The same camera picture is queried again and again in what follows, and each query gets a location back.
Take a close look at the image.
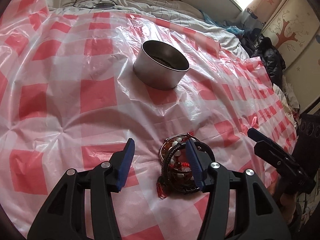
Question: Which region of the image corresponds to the jewelry pile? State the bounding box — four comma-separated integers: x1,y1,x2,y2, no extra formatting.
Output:
156,132,215,199

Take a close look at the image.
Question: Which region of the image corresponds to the red white checkered plastic sheet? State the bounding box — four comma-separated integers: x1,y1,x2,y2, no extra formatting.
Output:
1,0,297,239

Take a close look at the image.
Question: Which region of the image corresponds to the black jacket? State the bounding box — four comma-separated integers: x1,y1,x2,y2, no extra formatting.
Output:
240,28,286,89

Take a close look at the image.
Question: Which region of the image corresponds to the round grey charger pad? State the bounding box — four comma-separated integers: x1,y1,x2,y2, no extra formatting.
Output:
93,1,116,10

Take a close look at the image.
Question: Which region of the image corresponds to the blue plastic bag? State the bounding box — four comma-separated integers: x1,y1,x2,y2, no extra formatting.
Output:
200,10,245,38

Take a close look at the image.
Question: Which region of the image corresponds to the tree decorated wardrobe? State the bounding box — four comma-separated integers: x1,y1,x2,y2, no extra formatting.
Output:
263,0,319,112

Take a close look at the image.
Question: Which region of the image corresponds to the round silver metal tin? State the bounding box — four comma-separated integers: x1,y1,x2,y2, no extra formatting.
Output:
133,40,190,90

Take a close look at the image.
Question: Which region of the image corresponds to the person right hand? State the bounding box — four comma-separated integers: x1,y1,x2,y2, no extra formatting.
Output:
273,178,299,225

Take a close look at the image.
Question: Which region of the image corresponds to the white striped duvet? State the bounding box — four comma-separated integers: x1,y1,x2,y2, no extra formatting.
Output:
46,0,249,60

